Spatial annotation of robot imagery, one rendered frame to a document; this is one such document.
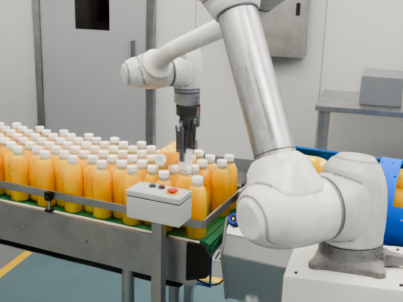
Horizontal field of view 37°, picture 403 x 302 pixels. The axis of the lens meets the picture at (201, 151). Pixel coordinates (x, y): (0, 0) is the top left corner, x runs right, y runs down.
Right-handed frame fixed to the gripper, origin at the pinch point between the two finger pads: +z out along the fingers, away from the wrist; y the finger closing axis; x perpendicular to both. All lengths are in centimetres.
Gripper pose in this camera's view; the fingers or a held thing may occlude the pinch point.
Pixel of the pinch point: (185, 160)
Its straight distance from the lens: 216.0
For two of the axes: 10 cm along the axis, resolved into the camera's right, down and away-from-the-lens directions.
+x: -9.1, -1.4, 3.9
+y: 4.1, -2.4, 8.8
